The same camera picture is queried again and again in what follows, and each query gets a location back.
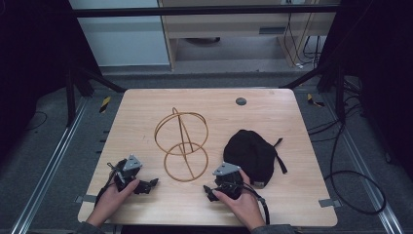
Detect black metal stand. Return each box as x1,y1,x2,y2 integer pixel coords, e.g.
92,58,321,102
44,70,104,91
279,62,347,124
64,62,127,129

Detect white cabinet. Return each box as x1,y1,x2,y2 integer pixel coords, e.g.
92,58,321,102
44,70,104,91
68,0,170,67

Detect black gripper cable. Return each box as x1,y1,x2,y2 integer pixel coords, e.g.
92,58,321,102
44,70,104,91
242,182,272,226
94,162,120,209

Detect gold wire hat stand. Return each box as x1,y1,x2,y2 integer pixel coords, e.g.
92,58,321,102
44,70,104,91
153,106,209,183

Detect yellow black striped tape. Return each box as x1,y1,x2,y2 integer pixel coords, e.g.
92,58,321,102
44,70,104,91
306,93,326,108
98,96,112,114

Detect black cables under desk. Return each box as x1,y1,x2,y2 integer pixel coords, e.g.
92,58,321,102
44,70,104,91
282,13,323,70

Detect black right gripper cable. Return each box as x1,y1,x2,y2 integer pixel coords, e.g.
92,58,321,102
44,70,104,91
242,182,272,226

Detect aluminium floor rail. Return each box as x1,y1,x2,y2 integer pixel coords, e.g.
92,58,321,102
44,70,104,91
9,97,90,234
319,92,405,234

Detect person's left hand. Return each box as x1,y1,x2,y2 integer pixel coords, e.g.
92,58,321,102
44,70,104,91
85,178,140,228

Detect black horizontal frame bar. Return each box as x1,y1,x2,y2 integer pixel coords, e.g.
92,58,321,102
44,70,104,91
71,4,341,19

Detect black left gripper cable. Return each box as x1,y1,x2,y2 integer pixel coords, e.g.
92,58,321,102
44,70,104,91
94,162,120,209

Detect light wooden desk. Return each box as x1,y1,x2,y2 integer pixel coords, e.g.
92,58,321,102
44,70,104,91
157,0,343,71

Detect black cap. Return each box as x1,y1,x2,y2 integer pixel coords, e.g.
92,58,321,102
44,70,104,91
222,129,288,190

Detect black curtain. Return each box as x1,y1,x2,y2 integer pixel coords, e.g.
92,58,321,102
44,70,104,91
319,0,413,181
0,0,102,164

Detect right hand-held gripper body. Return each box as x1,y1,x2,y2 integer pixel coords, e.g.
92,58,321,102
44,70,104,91
212,161,244,200

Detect grey metal table bracket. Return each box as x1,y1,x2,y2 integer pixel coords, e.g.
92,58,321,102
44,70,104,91
74,194,98,205
318,198,343,209

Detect black looped floor cable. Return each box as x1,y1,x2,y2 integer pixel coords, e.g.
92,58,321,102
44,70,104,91
323,121,388,216

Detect person's right hand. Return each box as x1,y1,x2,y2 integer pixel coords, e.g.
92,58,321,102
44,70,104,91
211,169,266,232

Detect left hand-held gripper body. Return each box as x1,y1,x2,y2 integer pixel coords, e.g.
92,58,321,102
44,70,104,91
107,154,144,193

